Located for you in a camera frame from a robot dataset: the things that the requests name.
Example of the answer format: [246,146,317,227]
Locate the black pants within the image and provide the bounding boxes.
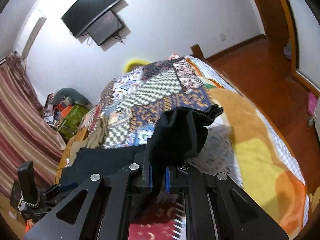
[59,106,224,230]

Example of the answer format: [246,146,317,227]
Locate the wooden bed headboard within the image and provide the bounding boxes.
[55,127,90,183]

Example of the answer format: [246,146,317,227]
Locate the khaki pants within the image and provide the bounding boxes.
[68,115,108,167]

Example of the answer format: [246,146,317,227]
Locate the green patterned bag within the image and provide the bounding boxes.
[57,104,89,142]

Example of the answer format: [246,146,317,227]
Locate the red striped curtain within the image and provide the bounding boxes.
[0,53,66,198]

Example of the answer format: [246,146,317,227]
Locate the grey plush toy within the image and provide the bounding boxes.
[53,88,89,105]

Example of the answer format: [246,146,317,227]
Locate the patchwork patterned bedspread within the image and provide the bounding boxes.
[81,53,219,149]

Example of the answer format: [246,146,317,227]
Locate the yellow hoop behind bed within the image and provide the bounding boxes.
[124,59,150,73]

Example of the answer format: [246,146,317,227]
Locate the pink object on floor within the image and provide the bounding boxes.
[308,92,318,116]

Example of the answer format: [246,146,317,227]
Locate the wooden door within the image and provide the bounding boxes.
[254,0,298,56]

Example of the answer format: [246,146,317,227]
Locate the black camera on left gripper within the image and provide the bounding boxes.
[17,161,40,208]

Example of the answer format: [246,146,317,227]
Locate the small wall monitor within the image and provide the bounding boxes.
[87,10,124,46]

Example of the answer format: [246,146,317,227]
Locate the wall power socket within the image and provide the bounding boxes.
[220,34,226,41]

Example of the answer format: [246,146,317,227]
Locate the large wall television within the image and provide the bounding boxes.
[61,0,121,38]

